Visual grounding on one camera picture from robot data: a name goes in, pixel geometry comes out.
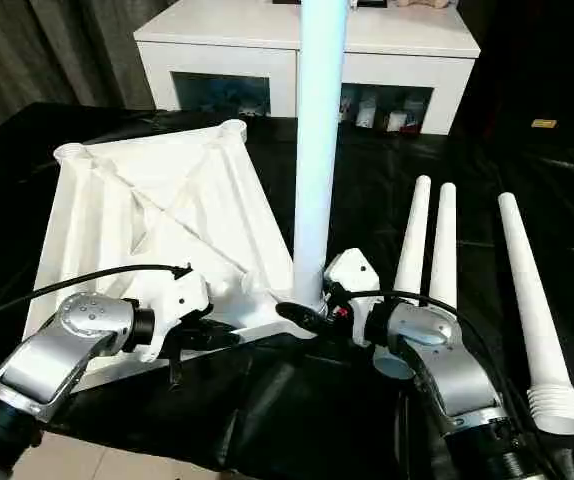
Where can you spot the beige plush toy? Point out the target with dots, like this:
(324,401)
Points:
(424,4)

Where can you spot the white jar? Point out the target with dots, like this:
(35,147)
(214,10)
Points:
(365,114)

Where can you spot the grey curtain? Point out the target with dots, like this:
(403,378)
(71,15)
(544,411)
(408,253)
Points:
(42,50)

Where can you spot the small picture frame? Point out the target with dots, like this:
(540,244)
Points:
(371,3)

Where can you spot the white plastic table top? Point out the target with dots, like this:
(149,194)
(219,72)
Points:
(142,210)

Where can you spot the black work mat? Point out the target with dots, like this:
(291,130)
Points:
(292,400)

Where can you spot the white plastic table leg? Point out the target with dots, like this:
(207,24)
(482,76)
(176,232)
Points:
(444,250)
(537,310)
(317,150)
(414,240)

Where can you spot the yellow label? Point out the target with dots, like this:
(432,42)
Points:
(544,123)

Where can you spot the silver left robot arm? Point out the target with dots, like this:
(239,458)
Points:
(52,350)

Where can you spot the white sideboard cabinet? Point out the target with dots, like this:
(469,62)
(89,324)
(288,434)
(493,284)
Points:
(267,45)

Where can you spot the white mug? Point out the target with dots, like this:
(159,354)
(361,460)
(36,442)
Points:
(395,121)

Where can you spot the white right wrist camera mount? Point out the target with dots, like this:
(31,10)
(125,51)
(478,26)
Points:
(354,270)

